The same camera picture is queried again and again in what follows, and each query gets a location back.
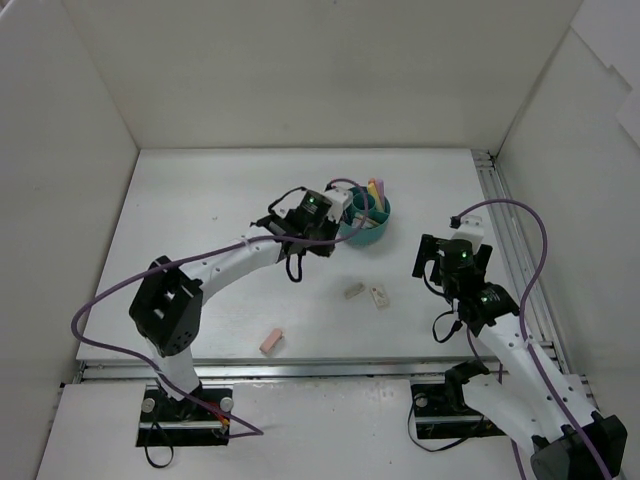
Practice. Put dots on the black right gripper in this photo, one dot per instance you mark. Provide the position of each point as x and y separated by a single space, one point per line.
432 255

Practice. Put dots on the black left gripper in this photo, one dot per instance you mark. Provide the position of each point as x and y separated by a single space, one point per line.
326 230

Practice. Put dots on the yellow highlighter block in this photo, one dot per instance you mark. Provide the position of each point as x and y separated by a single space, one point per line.
372 190

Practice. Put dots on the pink highlighter block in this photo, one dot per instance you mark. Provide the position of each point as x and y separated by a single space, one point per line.
379 184

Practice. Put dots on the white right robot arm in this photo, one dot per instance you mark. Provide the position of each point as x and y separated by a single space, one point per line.
563 434

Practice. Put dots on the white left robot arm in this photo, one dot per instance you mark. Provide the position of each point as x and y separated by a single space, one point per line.
167 307

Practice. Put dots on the teal round desk organizer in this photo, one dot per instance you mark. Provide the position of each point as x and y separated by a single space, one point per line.
363 203

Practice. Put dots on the white red printed eraser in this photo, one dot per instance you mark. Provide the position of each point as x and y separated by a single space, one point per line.
380 297

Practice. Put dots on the grey white eraser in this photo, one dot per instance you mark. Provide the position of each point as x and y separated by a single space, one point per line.
354 290

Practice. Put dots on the pink eraser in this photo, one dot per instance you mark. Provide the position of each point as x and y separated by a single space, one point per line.
270 344

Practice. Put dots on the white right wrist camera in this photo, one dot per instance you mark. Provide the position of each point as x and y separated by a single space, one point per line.
468 227

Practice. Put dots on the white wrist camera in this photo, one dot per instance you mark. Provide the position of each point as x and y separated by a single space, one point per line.
340 199
468 227

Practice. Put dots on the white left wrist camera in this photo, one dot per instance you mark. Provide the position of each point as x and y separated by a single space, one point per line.
340 199

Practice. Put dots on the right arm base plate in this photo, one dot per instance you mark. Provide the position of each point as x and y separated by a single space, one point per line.
432 418

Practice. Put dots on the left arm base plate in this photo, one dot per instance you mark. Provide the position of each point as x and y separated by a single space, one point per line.
164 422

